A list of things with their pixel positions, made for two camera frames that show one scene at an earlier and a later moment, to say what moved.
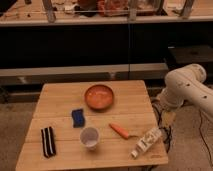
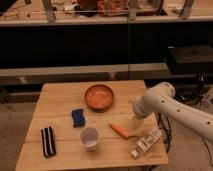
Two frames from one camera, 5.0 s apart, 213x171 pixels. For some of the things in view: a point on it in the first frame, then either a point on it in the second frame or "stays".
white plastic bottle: x=147 y=141 stays
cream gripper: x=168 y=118 → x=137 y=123
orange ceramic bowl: x=99 y=97 stays
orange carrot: x=123 y=133 stays
